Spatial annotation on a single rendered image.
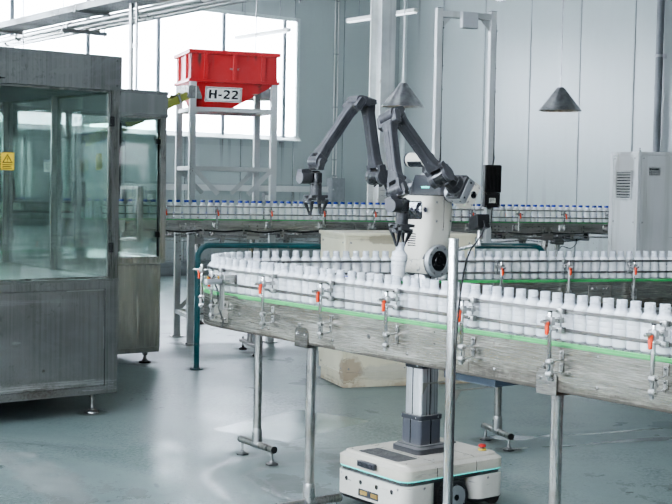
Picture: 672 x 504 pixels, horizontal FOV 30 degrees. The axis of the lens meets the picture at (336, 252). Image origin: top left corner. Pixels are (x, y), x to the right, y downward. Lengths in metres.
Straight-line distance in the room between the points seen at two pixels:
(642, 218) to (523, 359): 6.64
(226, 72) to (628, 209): 3.96
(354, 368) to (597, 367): 5.35
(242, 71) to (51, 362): 4.75
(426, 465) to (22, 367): 3.19
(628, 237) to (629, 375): 6.99
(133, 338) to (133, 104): 1.95
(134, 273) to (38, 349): 2.56
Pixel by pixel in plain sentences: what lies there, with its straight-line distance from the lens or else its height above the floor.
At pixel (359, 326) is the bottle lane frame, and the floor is 0.94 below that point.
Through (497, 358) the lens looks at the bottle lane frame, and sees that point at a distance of 4.73.
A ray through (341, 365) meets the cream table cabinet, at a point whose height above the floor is 0.17.
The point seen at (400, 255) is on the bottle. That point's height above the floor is 1.24.
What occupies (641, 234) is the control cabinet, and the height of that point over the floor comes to 1.16.
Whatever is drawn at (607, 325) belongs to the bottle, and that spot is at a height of 1.07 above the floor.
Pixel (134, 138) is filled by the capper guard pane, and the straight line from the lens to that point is 10.60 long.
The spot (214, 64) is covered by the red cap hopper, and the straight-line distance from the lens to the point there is 12.08.
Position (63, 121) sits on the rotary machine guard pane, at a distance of 8.23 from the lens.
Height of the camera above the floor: 1.53
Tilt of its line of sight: 3 degrees down
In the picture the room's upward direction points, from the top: 1 degrees clockwise
